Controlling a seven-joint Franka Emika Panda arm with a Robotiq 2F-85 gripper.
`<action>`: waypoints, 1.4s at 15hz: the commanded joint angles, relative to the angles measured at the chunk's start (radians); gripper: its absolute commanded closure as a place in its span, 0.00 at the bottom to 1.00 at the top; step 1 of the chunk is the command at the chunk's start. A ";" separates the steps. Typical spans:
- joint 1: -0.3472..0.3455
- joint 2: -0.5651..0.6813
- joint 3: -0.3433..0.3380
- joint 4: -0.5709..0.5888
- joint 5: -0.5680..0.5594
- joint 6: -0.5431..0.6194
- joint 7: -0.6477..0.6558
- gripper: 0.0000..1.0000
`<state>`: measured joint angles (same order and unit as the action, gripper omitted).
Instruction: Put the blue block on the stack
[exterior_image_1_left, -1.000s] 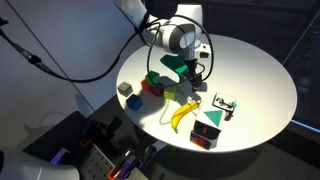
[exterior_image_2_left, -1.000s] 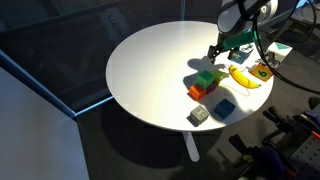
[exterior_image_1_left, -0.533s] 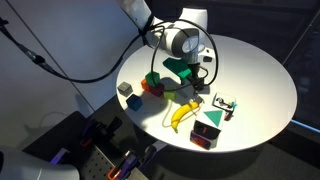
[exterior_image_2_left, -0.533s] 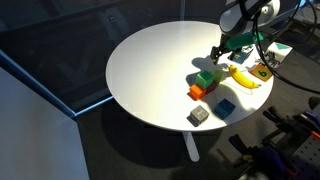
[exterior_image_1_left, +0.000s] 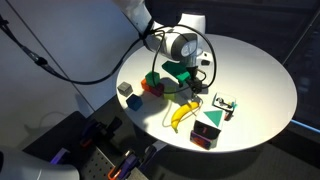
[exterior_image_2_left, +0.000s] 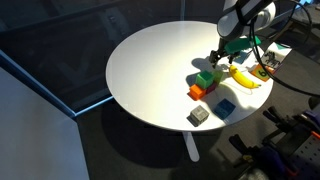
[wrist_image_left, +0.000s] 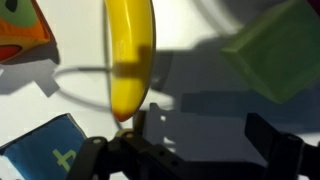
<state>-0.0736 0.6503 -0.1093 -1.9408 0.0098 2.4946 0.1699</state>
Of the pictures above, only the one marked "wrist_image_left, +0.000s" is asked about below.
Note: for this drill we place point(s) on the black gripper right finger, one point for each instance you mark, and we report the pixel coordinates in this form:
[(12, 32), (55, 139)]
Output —
[(266, 140)]

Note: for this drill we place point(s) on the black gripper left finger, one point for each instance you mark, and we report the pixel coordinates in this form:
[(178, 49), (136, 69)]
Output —
[(140, 123)]

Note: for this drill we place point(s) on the lime yellow-green block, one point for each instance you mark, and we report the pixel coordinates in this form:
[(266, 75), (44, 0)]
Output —
[(280, 53)]

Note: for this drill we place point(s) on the yellow banana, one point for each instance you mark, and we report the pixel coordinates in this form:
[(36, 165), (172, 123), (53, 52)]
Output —
[(131, 56)]

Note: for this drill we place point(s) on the blue soft cube number four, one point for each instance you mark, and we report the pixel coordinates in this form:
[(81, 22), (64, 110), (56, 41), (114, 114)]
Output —
[(36, 150)]

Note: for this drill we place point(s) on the orange soft cube number six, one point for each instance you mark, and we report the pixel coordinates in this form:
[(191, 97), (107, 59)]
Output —
[(20, 23)]

